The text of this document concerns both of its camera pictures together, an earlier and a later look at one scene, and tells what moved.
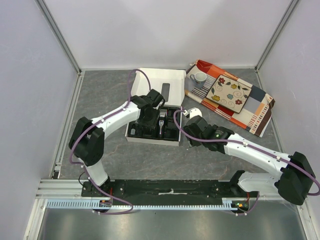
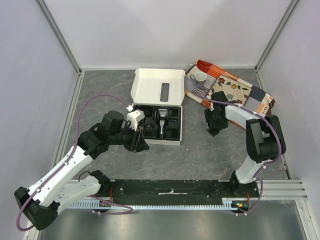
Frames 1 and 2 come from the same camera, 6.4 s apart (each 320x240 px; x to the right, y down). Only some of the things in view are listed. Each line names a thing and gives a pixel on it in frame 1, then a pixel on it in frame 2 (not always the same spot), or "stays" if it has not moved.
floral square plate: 230,92 stays
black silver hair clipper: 162,123 stays
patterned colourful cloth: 254,114 stays
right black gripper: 191,132 to 215,122
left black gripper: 153,123 to 138,143
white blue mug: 200,78 stays
